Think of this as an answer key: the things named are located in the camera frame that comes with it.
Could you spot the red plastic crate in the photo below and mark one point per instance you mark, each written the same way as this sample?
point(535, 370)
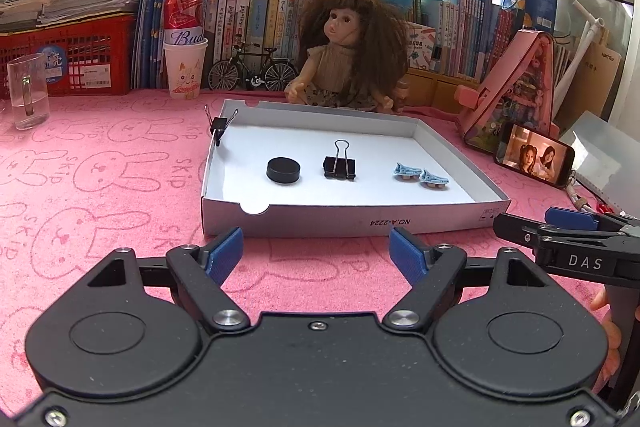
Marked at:
point(82, 58)

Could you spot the pink triangular dollhouse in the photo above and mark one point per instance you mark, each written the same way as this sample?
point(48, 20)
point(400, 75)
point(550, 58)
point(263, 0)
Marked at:
point(519, 88)

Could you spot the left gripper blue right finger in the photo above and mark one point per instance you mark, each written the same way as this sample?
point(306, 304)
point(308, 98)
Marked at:
point(433, 272)

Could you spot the clear glass mug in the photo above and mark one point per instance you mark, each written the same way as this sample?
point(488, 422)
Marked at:
point(28, 91)

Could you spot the brown-haired doll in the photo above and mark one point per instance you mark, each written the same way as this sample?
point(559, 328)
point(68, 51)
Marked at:
point(353, 55)

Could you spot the white cardboard tray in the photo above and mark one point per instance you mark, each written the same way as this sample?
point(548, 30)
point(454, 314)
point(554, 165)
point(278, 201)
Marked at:
point(236, 191)

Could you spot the smartphone playing video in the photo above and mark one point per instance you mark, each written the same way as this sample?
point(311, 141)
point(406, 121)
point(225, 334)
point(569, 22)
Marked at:
point(535, 155)

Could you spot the black miniature bicycle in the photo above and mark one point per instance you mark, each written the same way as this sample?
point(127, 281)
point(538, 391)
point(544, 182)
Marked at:
point(251, 69)

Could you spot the white paper cat cup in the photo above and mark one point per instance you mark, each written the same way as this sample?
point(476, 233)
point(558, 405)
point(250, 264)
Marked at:
point(184, 67)

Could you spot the black binder clip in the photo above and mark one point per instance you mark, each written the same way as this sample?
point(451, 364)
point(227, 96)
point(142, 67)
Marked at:
point(340, 166)
point(218, 125)

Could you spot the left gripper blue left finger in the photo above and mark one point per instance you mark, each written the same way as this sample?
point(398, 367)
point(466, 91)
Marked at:
point(199, 272)

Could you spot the black round disc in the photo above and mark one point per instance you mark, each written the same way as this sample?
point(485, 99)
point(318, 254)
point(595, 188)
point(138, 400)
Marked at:
point(283, 170)

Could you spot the right hand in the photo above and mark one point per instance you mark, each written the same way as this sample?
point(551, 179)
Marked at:
point(614, 337)

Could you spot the red Budweiser can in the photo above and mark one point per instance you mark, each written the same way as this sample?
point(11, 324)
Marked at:
point(183, 22)

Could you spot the black binder clip on rim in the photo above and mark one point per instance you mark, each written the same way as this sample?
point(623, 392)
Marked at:
point(218, 125)

